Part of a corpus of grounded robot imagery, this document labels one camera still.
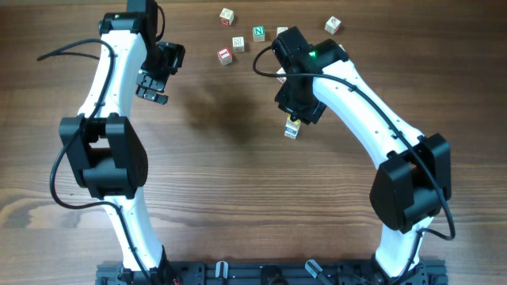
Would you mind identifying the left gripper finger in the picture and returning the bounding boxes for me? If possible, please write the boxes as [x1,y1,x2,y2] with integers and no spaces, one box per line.
[136,70,169,93]
[135,86,168,105]

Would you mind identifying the yellow top block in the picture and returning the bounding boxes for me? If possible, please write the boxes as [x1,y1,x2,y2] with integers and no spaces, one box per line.
[285,118,301,132]

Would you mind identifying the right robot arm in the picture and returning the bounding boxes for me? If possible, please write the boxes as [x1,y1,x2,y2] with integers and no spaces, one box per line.
[270,27,452,284]

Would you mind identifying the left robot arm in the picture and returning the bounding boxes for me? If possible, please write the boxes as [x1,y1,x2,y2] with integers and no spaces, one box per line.
[50,1,185,284]

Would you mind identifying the blue sided picture block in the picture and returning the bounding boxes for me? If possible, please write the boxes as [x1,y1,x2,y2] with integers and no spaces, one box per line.
[276,27,288,36]

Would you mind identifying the red blue tilted block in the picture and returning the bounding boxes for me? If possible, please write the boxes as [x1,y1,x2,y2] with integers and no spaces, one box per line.
[276,67,286,84]

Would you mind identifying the green N block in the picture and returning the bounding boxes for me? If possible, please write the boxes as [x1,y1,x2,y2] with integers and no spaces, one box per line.
[253,25,265,42]

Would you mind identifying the far right picture block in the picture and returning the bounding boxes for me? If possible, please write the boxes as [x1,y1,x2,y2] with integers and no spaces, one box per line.
[325,16,341,35]

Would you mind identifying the white picture block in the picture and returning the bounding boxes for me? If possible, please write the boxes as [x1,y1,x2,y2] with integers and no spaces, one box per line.
[232,36,245,53]

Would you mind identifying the red I block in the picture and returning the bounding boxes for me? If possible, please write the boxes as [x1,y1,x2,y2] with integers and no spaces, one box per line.
[217,47,233,66]

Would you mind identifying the red six block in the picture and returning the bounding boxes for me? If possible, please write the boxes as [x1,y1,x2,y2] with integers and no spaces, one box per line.
[219,8,234,26]

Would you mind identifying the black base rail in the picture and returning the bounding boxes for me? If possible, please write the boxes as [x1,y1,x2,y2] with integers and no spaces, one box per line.
[95,260,449,285]

